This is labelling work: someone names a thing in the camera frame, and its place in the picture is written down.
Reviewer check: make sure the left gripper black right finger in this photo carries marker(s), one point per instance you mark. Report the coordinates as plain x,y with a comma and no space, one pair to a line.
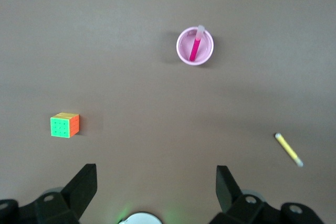
249,213

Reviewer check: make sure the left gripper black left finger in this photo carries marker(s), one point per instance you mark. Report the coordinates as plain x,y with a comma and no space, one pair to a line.
65,203

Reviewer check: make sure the pink marker pen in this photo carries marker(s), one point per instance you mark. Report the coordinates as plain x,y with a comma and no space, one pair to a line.
195,49

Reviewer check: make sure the yellow marker pen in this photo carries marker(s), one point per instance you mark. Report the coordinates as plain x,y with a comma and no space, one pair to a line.
287,148

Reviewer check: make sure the colourful puzzle cube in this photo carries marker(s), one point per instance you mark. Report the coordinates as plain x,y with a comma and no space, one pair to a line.
61,127

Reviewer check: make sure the brown table mat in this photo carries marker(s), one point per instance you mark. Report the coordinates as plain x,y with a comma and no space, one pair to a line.
157,129

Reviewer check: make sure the pink mesh cup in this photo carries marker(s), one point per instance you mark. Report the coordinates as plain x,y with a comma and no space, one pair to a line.
183,48

